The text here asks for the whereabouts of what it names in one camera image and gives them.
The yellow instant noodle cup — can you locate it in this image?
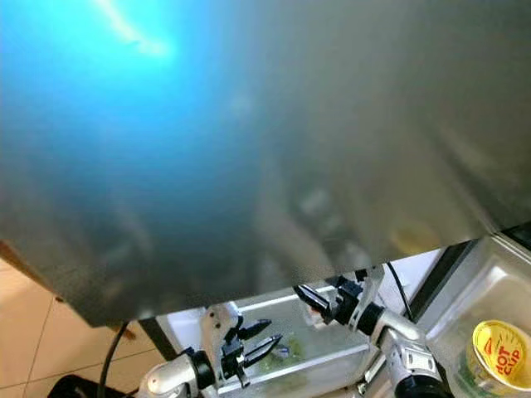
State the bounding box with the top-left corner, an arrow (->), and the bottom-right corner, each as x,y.
460,319 -> 525,397

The white-lined fridge door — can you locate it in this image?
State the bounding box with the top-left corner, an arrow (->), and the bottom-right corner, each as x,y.
415,232 -> 531,398

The stainless steel fridge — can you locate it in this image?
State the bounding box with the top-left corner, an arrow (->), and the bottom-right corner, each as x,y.
0,0 -> 531,398

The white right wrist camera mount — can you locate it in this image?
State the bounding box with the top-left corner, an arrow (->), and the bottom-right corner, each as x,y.
355,267 -> 387,312

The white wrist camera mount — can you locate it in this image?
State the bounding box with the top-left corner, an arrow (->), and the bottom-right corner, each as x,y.
355,267 -> 387,312
203,301 -> 243,366

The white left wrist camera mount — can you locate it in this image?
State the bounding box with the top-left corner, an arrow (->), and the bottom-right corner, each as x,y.
203,301 -> 243,366

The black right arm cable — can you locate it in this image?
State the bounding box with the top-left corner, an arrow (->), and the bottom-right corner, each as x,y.
386,261 -> 416,320

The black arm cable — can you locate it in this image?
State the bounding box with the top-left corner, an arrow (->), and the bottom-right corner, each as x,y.
386,261 -> 416,320
95,328 -> 134,398

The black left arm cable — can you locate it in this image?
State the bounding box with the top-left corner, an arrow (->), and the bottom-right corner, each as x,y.
95,328 -> 134,398

